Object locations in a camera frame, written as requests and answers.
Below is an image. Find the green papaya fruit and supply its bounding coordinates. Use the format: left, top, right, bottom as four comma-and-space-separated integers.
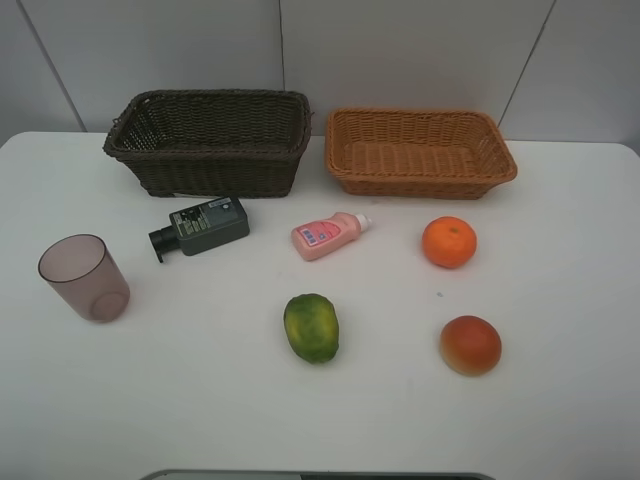
283, 293, 339, 364

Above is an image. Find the dark brown wicker basket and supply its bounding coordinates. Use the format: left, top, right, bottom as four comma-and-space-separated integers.
103, 89, 312, 198

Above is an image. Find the orange tangerine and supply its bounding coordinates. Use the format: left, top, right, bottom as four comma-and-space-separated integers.
422, 216, 477, 269

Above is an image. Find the orange wicker basket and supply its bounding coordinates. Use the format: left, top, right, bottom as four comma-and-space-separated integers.
324, 107, 517, 200

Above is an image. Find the dark green pump bottle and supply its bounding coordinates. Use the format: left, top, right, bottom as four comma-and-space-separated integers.
149, 197, 250, 263

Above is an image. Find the pink lotion bottle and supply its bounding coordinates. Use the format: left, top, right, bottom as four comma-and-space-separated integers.
291, 212, 372, 261

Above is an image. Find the translucent purple plastic cup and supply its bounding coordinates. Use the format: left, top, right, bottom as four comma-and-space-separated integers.
37, 234, 130, 323

